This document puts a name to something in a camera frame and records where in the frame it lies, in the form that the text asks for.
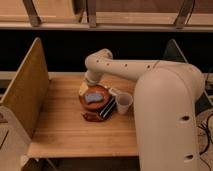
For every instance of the upper wooden shelf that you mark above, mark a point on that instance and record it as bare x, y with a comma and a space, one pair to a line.
108, 15

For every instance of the brown ceramic plate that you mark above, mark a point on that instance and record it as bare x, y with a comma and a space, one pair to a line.
96, 105

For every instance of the black striped box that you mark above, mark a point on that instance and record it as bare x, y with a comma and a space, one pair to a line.
108, 108

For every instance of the right dark side panel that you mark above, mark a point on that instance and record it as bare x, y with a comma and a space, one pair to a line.
193, 77

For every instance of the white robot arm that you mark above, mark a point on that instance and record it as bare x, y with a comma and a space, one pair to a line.
164, 107

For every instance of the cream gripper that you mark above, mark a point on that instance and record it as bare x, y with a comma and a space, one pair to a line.
83, 89

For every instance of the blue sponge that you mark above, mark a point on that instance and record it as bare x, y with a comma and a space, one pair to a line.
93, 97

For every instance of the left wooden side panel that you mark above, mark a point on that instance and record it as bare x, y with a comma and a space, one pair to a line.
23, 98

